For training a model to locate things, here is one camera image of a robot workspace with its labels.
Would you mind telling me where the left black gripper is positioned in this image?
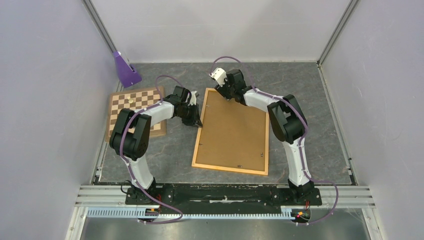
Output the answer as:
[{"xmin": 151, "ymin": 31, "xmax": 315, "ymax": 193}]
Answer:
[{"xmin": 177, "ymin": 103, "xmax": 203, "ymax": 129}]

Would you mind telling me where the wooden picture frame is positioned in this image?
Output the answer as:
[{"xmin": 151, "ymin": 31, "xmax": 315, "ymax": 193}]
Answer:
[{"xmin": 191, "ymin": 87, "xmax": 271, "ymax": 176}]

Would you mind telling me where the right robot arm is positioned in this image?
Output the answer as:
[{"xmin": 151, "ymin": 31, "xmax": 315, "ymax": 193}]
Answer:
[{"xmin": 209, "ymin": 67, "xmax": 315, "ymax": 204}]

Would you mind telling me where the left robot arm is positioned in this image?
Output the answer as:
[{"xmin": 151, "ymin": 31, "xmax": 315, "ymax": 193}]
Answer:
[{"xmin": 109, "ymin": 86, "xmax": 203, "ymax": 204}]

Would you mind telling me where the wooden chessboard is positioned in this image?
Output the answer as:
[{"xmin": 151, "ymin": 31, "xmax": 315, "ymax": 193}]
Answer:
[{"xmin": 104, "ymin": 86, "xmax": 165, "ymax": 142}]

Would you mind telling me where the purple plastic stand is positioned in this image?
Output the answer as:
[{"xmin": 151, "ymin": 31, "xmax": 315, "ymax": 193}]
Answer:
[{"xmin": 112, "ymin": 51, "xmax": 143, "ymax": 88}]

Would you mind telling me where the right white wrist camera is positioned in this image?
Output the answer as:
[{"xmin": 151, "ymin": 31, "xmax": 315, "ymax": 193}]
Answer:
[{"xmin": 209, "ymin": 67, "xmax": 228, "ymax": 87}]

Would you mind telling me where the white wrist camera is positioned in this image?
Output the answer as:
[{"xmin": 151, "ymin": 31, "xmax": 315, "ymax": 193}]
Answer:
[
  {"xmin": 209, "ymin": 67, "xmax": 228, "ymax": 87},
  {"xmin": 188, "ymin": 90, "xmax": 199, "ymax": 106}
]

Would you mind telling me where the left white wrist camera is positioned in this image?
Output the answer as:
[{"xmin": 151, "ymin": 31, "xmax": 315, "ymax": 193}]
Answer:
[{"xmin": 188, "ymin": 90, "xmax": 199, "ymax": 106}]

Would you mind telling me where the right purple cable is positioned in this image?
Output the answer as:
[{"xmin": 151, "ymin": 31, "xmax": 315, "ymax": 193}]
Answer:
[{"xmin": 210, "ymin": 55, "xmax": 340, "ymax": 227}]

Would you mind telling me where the purple cable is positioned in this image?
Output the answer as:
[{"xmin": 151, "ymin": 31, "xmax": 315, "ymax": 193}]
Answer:
[
  {"xmin": 118, "ymin": 75, "xmax": 184, "ymax": 226},
  {"xmin": 210, "ymin": 55, "xmax": 340, "ymax": 227}
]

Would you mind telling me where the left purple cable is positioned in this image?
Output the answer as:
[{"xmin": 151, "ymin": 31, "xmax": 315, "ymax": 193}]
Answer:
[{"xmin": 118, "ymin": 75, "xmax": 184, "ymax": 226}]

